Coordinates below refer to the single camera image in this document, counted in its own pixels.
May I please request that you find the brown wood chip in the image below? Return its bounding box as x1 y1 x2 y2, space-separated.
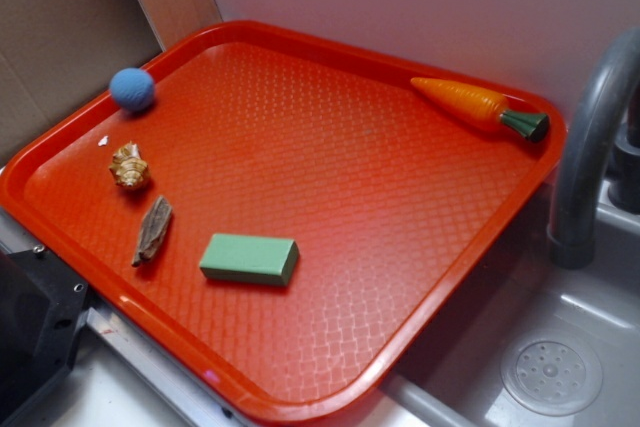
131 195 173 267

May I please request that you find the red plastic tray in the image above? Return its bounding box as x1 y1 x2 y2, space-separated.
1 21 566 426

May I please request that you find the green rectangular block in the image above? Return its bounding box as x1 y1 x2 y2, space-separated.
199 233 299 287

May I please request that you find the orange toy carrot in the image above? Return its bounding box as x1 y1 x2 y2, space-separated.
410 77 550 143

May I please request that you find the tan spiral seashell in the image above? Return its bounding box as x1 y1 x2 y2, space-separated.
109 142 151 191

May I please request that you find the blue textured ball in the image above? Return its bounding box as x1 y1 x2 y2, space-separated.
109 68 155 113

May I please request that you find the grey toy sink basin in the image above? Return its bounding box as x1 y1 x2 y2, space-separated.
382 192 639 426

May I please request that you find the grey toy faucet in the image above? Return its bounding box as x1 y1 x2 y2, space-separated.
547 27 639 269

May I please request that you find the brown cardboard panel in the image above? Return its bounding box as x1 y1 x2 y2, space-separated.
1 0 221 162

